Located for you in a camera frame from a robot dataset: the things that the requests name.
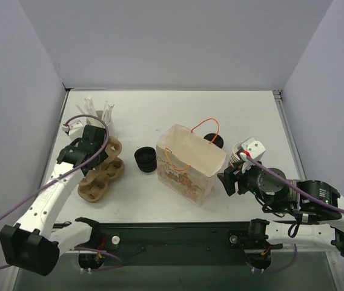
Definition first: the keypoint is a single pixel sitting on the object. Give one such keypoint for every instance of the stack of brown paper cups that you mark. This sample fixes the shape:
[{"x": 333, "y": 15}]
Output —
[{"x": 235, "y": 154}]

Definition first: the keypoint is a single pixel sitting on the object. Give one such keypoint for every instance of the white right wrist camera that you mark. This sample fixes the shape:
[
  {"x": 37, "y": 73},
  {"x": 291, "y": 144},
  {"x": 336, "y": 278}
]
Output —
[{"x": 251, "y": 148}]

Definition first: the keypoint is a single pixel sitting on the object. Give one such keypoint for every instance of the stack of black lids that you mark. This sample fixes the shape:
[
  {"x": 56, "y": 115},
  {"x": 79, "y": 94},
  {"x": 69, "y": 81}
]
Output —
[{"x": 146, "y": 159}]

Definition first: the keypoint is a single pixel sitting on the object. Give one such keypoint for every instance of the white straw holder cup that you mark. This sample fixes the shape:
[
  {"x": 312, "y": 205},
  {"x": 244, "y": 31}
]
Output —
[{"x": 95, "y": 122}]

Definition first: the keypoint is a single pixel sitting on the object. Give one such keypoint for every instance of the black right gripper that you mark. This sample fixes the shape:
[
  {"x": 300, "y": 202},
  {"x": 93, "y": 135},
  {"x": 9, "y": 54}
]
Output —
[{"x": 232, "y": 177}]

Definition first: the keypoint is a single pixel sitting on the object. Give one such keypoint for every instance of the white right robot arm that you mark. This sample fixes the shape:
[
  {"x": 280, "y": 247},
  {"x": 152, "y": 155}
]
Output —
[{"x": 317, "y": 208}]

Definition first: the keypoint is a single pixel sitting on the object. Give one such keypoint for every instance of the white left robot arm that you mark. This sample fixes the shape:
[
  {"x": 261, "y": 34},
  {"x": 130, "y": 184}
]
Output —
[{"x": 31, "y": 244}]

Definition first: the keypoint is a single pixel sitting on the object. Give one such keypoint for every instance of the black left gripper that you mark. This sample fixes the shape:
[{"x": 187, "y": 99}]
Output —
[{"x": 96, "y": 140}]

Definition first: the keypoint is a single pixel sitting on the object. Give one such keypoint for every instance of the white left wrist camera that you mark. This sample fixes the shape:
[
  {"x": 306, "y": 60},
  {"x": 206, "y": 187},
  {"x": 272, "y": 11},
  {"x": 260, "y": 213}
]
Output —
[{"x": 74, "y": 129}]

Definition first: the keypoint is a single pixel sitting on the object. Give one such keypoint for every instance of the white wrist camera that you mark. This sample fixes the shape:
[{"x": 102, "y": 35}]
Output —
[
  {"x": 251, "y": 148},
  {"x": 74, "y": 129}
]

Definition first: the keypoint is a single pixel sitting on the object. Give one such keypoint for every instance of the black plastic cup lid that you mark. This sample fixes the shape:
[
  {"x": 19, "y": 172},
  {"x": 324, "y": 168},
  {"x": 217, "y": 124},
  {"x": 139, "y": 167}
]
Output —
[{"x": 215, "y": 139}]

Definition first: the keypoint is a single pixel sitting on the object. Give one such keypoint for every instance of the printed paper takeout bag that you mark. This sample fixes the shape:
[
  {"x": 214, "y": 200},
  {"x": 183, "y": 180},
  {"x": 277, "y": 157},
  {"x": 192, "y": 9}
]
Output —
[{"x": 187, "y": 163}]

